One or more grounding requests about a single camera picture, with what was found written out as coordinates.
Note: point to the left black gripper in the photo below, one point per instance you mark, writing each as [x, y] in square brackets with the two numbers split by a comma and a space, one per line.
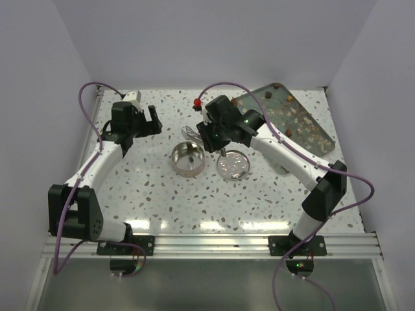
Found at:
[150, 127]

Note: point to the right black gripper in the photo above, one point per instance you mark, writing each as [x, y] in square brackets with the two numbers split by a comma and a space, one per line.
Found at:
[211, 144]

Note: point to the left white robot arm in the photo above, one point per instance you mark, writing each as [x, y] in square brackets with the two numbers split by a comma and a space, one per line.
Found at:
[74, 209]

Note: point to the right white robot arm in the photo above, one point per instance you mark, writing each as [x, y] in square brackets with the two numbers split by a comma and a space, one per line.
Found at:
[326, 182]

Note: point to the round silver tin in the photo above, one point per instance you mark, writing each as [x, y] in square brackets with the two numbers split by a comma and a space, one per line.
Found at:
[180, 159]

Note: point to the round silver tin lid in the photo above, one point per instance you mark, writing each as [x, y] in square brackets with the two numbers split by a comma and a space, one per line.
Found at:
[233, 165]

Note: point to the green floral metal tray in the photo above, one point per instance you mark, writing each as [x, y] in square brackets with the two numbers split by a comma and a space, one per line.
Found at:
[286, 112]

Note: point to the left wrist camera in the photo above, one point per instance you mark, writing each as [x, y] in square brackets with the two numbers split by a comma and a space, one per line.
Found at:
[134, 97]

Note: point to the red cable connector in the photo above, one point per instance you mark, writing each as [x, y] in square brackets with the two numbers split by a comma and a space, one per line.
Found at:
[197, 104]

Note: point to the aluminium rail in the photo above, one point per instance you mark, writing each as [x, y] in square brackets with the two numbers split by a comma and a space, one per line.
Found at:
[257, 246]

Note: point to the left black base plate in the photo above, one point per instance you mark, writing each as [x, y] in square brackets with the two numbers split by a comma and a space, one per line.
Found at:
[142, 244]

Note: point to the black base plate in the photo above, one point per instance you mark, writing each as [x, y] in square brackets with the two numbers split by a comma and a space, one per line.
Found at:
[280, 245]
[142, 244]

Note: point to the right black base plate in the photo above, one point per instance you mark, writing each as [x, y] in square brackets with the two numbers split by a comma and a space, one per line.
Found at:
[280, 245]

